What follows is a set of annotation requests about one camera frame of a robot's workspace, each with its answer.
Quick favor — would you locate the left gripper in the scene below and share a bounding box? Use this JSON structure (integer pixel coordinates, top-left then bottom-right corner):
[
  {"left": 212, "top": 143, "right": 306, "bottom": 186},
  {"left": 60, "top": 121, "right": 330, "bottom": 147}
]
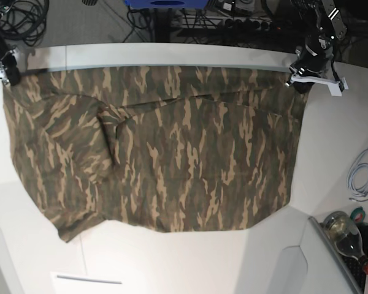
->
[{"left": 289, "top": 36, "right": 333, "bottom": 94}]

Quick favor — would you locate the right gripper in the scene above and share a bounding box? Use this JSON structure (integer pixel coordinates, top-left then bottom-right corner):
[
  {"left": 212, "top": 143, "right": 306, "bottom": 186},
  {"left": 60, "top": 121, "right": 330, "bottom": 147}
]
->
[{"left": 0, "top": 38, "right": 21, "bottom": 86}]

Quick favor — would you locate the camouflage t-shirt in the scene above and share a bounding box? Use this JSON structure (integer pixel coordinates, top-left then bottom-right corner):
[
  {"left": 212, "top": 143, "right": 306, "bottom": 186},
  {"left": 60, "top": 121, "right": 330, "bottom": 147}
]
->
[{"left": 3, "top": 66, "right": 308, "bottom": 242}]

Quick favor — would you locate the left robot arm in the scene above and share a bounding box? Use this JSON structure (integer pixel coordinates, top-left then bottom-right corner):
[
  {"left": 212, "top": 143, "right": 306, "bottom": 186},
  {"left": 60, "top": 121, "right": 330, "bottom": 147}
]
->
[{"left": 285, "top": 1, "right": 348, "bottom": 96}]

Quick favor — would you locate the black power strip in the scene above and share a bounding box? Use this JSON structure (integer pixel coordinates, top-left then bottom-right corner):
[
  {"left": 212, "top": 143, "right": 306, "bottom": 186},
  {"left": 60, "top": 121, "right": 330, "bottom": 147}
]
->
[{"left": 223, "top": 18, "right": 272, "bottom": 32}]

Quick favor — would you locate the green tape roll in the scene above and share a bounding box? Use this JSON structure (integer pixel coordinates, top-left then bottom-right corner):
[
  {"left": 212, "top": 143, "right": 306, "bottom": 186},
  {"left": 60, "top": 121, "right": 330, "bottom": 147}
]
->
[{"left": 350, "top": 206, "right": 366, "bottom": 224}]

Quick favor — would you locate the blue box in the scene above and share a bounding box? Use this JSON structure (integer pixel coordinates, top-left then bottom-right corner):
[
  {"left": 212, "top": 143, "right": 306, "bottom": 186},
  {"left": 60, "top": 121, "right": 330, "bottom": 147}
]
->
[{"left": 125, "top": 0, "right": 208, "bottom": 9}]

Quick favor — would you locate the clear glass bottle red cap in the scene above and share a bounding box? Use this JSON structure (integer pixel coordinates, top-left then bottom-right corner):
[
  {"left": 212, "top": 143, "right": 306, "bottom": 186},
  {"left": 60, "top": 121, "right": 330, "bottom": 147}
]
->
[{"left": 323, "top": 211, "right": 368, "bottom": 275}]

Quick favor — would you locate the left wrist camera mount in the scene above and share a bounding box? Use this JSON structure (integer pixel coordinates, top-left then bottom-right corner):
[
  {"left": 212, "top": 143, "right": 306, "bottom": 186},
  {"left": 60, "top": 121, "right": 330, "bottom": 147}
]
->
[{"left": 285, "top": 72, "right": 349, "bottom": 97}]

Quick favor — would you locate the black coiled floor cable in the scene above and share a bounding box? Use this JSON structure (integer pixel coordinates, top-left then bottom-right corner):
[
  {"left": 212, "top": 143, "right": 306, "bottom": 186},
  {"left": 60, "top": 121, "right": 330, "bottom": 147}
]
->
[{"left": 0, "top": 0, "right": 50, "bottom": 47}]

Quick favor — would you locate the light blue coiled cable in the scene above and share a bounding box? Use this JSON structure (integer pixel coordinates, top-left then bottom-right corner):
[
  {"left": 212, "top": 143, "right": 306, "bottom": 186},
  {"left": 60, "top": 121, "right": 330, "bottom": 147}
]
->
[{"left": 347, "top": 146, "right": 368, "bottom": 202}]

